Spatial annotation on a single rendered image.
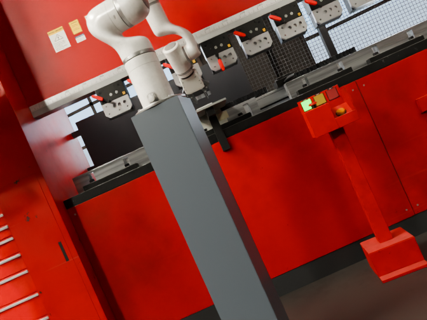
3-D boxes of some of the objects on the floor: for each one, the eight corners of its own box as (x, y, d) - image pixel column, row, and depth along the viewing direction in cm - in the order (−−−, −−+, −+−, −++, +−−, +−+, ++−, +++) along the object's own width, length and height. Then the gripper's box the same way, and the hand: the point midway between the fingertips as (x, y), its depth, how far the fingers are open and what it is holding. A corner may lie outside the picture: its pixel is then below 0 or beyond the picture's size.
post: (395, 199, 307) (276, -66, 308) (392, 198, 312) (276, -62, 313) (401, 195, 307) (283, -69, 308) (398, 195, 312) (282, -65, 313)
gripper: (169, 84, 212) (187, 110, 223) (202, 68, 208) (218, 96, 219) (169, 75, 217) (186, 102, 229) (201, 60, 214) (216, 88, 225)
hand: (200, 97), depth 223 cm, fingers open, 5 cm apart
